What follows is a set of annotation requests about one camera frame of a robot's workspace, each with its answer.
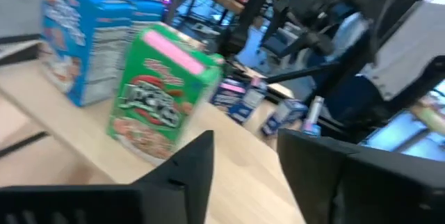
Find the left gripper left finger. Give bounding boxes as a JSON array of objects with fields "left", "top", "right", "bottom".
[{"left": 0, "top": 129, "right": 214, "bottom": 224}]

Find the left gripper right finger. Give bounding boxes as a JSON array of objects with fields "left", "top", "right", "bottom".
[{"left": 277, "top": 129, "right": 445, "bottom": 224}]

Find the blue Rice Krispies cereal box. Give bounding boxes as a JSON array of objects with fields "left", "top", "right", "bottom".
[
  {"left": 260, "top": 98, "right": 309, "bottom": 137},
  {"left": 211, "top": 77, "right": 246, "bottom": 109},
  {"left": 227, "top": 77, "right": 268, "bottom": 126},
  {"left": 40, "top": 0, "right": 136, "bottom": 107},
  {"left": 100, "top": 0, "right": 166, "bottom": 33}
]

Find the green Apple Jacks cereal box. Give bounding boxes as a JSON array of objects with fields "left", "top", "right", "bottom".
[{"left": 106, "top": 22, "right": 223, "bottom": 166}]

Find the grey slim bottle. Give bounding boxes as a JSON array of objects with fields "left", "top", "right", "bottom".
[{"left": 300, "top": 95, "right": 326, "bottom": 138}]

